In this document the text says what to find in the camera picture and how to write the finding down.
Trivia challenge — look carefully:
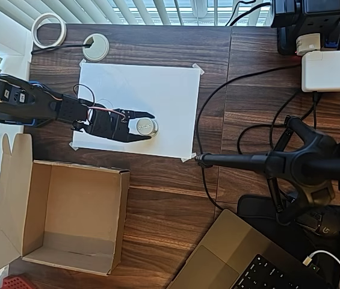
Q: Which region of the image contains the black computer mouse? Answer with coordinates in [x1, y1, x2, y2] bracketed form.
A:
[295, 207, 340, 238]

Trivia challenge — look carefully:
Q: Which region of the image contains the white paper sheet with circles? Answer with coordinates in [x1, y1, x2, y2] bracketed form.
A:
[72, 61, 201, 160]

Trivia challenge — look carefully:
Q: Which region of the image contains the white window blind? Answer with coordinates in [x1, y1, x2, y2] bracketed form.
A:
[0, 0, 274, 27]

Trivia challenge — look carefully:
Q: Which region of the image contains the long black cable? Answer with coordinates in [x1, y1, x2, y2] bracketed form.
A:
[195, 63, 304, 211]

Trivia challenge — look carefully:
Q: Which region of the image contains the black mouse pad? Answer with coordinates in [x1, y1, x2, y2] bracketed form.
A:
[237, 194, 340, 289]

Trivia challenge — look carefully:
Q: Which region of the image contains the red white servo wire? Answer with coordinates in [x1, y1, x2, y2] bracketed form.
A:
[85, 104, 128, 122]

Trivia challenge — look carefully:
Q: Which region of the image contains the red perforated block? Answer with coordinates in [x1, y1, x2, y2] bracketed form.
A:
[1, 275, 37, 289]

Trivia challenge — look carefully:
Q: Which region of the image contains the white charging cable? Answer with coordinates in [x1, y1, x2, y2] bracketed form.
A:
[304, 249, 340, 289]

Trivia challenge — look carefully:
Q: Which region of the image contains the masking tape roll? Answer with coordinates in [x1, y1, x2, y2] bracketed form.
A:
[31, 13, 67, 49]

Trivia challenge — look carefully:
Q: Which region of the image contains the small silver jar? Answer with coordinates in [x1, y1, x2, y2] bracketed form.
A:
[135, 117, 159, 138]

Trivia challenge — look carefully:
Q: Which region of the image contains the large white power adapter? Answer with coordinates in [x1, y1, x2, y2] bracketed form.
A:
[301, 50, 340, 93]

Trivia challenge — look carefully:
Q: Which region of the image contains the black cable through grommet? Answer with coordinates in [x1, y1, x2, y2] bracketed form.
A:
[30, 43, 94, 55]

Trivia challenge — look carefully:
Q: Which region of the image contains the black adapter cable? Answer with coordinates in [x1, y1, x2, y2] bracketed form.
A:
[237, 90, 321, 157]

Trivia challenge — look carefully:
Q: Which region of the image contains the black power strip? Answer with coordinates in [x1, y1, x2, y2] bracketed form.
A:
[270, 0, 340, 56]

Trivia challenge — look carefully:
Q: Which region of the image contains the open cardboard box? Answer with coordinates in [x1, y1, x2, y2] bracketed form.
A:
[0, 133, 131, 276]

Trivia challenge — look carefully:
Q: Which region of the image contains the grey laptop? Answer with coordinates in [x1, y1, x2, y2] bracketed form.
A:
[166, 209, 333, 289]

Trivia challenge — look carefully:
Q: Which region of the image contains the blue plug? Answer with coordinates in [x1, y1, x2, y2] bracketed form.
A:
[323, 28, 340, 49]

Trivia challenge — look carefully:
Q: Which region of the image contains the grey desk cable grommet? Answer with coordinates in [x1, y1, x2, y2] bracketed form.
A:
[82, 34, 110, 62]

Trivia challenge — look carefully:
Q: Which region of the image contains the black tripod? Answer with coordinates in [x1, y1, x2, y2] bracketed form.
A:
[193, 116, 340, 226]

